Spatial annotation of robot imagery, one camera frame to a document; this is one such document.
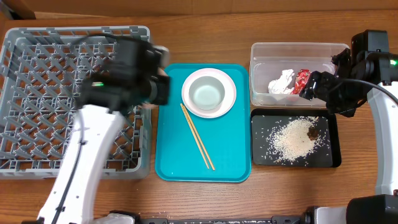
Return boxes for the grey bowl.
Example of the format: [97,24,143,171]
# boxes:
[189,76,225,110]

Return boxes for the rice and food scraps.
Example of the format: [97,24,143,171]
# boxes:
[258,116,330,165]

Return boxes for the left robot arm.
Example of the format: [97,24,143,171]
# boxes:
[35,38,170,223]

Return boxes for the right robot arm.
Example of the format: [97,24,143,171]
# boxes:
[299,30,397,224]

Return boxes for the wooden chopstick left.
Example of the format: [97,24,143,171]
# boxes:
[180,103,210,169]

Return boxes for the wooden chopstick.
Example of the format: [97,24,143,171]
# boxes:
[180,103,210,169]
[185,107,215,171]

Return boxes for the red snack wrapper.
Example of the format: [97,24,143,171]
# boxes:
[292,69,311,95]

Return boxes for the black tray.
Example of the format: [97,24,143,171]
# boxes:
[251,108,341,168]

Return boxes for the wooden chopstick right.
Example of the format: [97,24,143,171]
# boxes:
[185,107,215,171]

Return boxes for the crumpled white tissue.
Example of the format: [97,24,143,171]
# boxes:
[268,69,294,95]

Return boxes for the large white plate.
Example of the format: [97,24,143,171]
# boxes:
[182,68,237,119]

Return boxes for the clear plastic bin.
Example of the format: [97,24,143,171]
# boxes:
[249,42,348,109]

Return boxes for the teal plastic tray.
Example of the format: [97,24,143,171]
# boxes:
[155,63,251,182]

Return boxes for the grey plastic dish rack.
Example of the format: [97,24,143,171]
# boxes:
[1,26,150,179]

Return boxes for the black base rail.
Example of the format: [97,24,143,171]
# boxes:
[109,210,315,224]

